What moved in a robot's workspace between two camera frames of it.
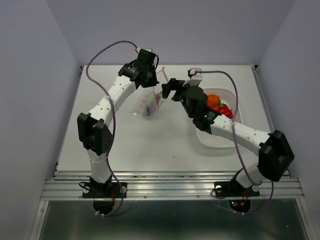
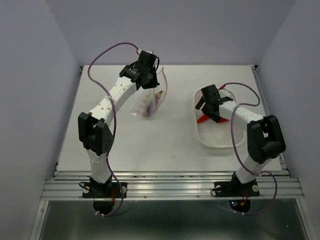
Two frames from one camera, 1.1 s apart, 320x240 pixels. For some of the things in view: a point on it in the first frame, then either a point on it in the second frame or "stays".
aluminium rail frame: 165,185 stays
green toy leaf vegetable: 151,98 stays
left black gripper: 154,81 stays
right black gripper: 173,84 to 204,109
